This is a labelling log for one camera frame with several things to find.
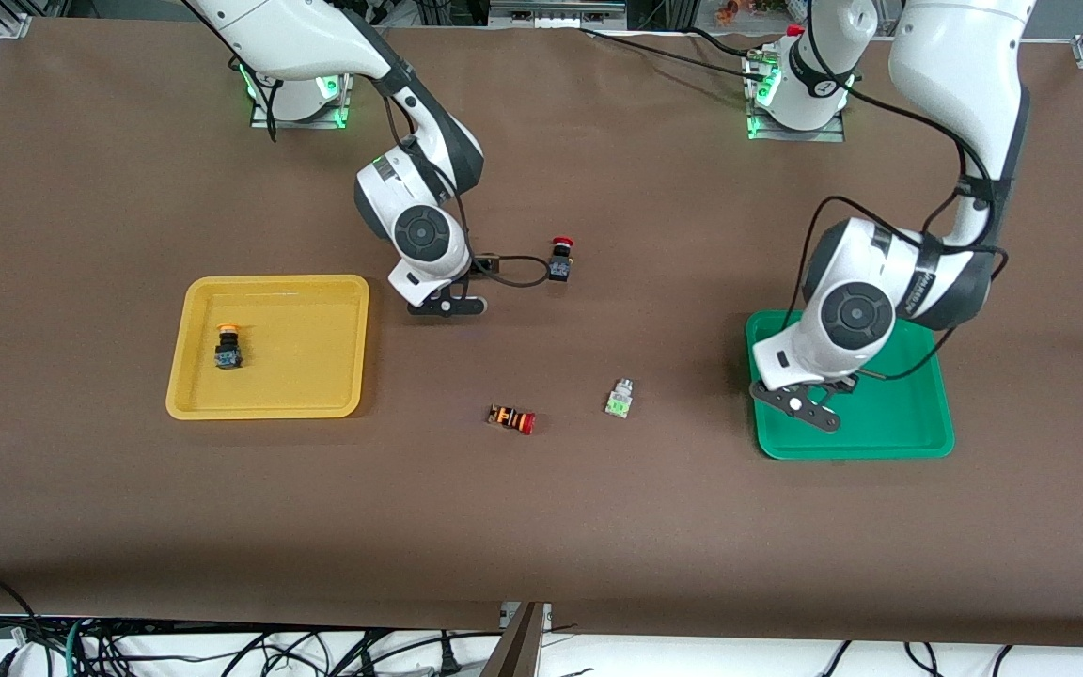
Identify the green plastic tray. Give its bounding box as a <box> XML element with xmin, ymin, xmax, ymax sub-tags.
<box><xmin>746</xmin><ymin>310</ymin><xmax>956</xmax><ymax>461</ymax></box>

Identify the red button with orange block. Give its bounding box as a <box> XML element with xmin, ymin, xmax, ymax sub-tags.
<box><xmin>487</xmin><ymin>403</ymin><xmax>537</xmax><ymax>436</ymax></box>

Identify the yellow plastic tray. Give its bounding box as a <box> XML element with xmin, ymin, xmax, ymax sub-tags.
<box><xmin>165</xmin><ymin>275</ymin><xmax>371</xmax><ymax>421</ymax></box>

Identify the brown table cover sheet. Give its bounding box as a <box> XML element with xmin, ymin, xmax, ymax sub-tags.
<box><xmin>0</xmin><ymin>17</ymin><xmax>1083</xmax><ymax>650</ymax></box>

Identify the brown table leg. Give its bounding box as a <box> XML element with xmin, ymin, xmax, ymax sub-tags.
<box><xmin>480</xmin><ymin>602</ymin><xmax>548</xmax><ymax>677</ymax></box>

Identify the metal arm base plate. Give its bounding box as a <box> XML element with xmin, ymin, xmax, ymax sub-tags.
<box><xmin>248</xmin><ymin>71</ymin><xmax>354</xmax><ymax>131</ymax></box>
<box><xmin>743</xmin><ymin>47</ymin><xmax>849</xmax><ymax>144</ymax></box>

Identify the black cable across table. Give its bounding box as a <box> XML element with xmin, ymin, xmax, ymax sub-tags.
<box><xmin>579</xmin><ymin>26</ymin><xmax>773</xmax><ymax>86</ymax></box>

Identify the green floor cable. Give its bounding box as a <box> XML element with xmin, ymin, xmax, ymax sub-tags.
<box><xmin>60</xmin><ymin>616</ymin><xmax>91</xmax><ymax>677</ymax></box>

